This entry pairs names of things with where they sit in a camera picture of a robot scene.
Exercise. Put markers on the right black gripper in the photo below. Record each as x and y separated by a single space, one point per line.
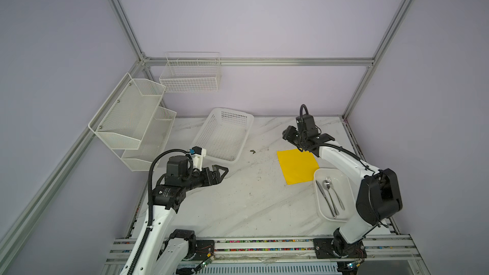
286 133

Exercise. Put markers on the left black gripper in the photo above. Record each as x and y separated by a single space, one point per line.
206 174

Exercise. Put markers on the white perforated plastic basket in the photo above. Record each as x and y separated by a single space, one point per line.
223 135

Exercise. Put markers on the silver metal fork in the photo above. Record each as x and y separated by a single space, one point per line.
335 194

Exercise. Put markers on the white rectangular plastic tray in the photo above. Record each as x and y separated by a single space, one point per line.
343 187

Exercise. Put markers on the silver metal knife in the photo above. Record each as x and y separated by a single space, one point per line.
326 199

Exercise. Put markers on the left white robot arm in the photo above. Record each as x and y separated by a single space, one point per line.
158 251

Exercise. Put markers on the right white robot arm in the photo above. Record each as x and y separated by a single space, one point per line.
379 195

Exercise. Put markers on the white two-tier mesh shelf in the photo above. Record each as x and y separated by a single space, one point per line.
133 123

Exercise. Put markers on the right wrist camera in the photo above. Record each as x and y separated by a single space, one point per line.
306 124

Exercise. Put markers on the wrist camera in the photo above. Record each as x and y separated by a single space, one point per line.
306 124
198 154

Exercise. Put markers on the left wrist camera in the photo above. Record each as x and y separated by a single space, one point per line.
198 154

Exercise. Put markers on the white wire wall basket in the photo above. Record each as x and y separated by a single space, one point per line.
191 72

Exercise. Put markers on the aluminium front mounting rail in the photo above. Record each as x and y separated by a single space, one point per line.
302 249

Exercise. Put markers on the aluminium cage frame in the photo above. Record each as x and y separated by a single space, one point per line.
60 59

